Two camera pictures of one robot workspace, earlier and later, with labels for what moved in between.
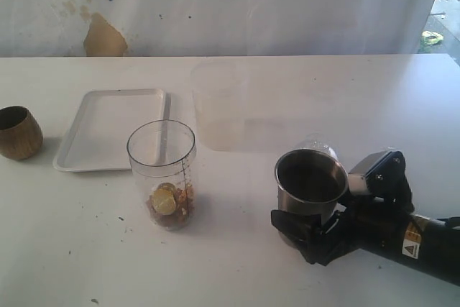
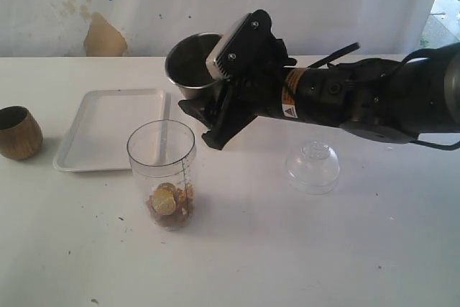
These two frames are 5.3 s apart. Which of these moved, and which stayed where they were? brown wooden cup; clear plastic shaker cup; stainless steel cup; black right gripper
Moved: stainless steel cup; black right gripper
Stayed: clear plastic shaker cup; brown wooden cup
